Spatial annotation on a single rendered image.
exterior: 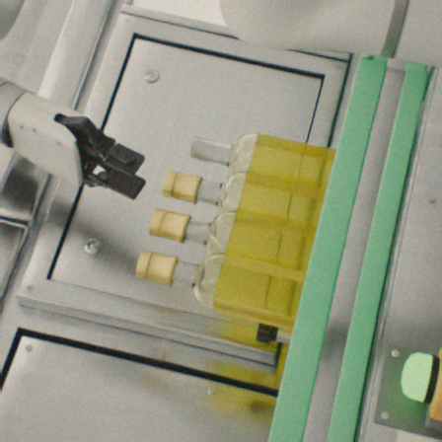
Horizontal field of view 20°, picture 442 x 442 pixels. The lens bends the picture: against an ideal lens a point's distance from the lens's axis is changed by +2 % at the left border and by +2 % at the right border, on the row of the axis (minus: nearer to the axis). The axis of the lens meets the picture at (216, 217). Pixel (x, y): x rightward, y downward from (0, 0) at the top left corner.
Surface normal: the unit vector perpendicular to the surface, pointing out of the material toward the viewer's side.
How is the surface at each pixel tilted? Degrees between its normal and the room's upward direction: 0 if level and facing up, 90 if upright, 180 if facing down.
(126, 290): 90
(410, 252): 90
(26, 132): 72
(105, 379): 90
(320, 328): 90
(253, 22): 77
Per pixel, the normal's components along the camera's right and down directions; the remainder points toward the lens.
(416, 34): -0.15, 0.59
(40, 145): -0.47, 0.76
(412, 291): 0.03, -0.50
